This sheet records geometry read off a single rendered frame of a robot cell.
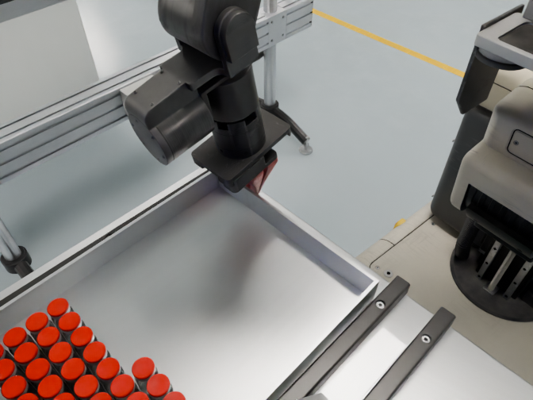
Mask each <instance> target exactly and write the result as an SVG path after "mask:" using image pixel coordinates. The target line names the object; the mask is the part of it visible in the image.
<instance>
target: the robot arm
mask: <svg viewBox="0 0 533 400"><path fill-rule="evenodd" d="M260 3H261V0H159V1H158V15H159V21H160V23H161V25H162V27H163V28H164V29H165V31H166V32H167V33H169V34H170V35H172V36H173V37H174V38H175V41H176V43H177V45H178V49H179V50H180V52H178V53H177V54H175V55H174V56H172V57H171V58H170V59H168V60H166V61H165V62H163V63H161V64H160V65H159V67H160V69H161V70H160V71H159V72H157V73H156V74H155V75H153V76H152V77H151V78H150V79H149V80H147V81H146V82H145V83H143V84H142V85H141V86H139V87H138V88H137V89H135V90H134V91H133V92H132V93H131V94H129V95H128V96H127V98H126V99H125V108H126V110H127V112H128V119H129V122H130V124H131V126H132V128H133V130H134V132H135V133H136V135H137V136H138V138H139V139H140V141H141V142H142V144H143V145H144V146H145V148H146V149H147V150H148V151H149V152H150V153H151V154H152V155H153V156H154V157H155V158H156V159H157V160H158V161H159V162H160V163H162V164H163V165H168V164H169V163H171V162H172V161H173V160H175V159H176V158H178V157H179V156H180V155H181V154H183V153H184V152H185V151H187V150H188V149H189V148H191V147H193V146H194V145H195V144H196V143H197V142H199V141H200V140H202V139H203V138H204V137H206V136H207V135H209V134H210V133H212V134H213V135H212V136H211V137H210V138H208V139H207V140H206V141H204V142H203V143H202V144H200V145H199V146H198V147H197V148H195V149H194V150H193V151H192V152H191V155H192V158H193V160H194V163H195V164H197V165H198V166H199V167H200V168H202V169H203V168H206V169H207V170H209V171H210V172H212V173H213V174H214V175H215V176H217V178H218V179H219V181H220V182H221V183H223V184H224V187H226V188H227V189H228V190H230V191H231V192H232V193H238V192H239V191H240V190H242V189H243V188H244V187H245V186H246V187H248V188H249V189H250V190H252V191H254V192H255V193H256V194H259V192H260V191H261V189H262V187H263V184H264V183H265V181H266V180H267V177H268V176H269V174H270V173H271V171H272V170H273V168H274V166H275V164H276V163H277V162H278V156H277V152H276V151H275V150H274V149H272V148H273V147H274V146H275V145H276V144H277V143H278V142H279V141H280V140H281V139H282V138H283V137H284V136H286V135H288V136H291V131H290V125H289V124H288V123H286V122H284V121H283V120H281V119H280V118H278V117H275V116H274V115H273V114H271V113H269V112H267V111H265V110H264V109H262V108H261V107H260V104H259V96H258V92H257V87H256V83H255V75H254V71H253V67H252V64H253V63H254V62H255V61H256V60H258V59H259V51H258V48H257V46H258V45H259V40H258V36H257V32H256V28H255V26H256V22H257V18H258V14H259V7H260Z"/></svg>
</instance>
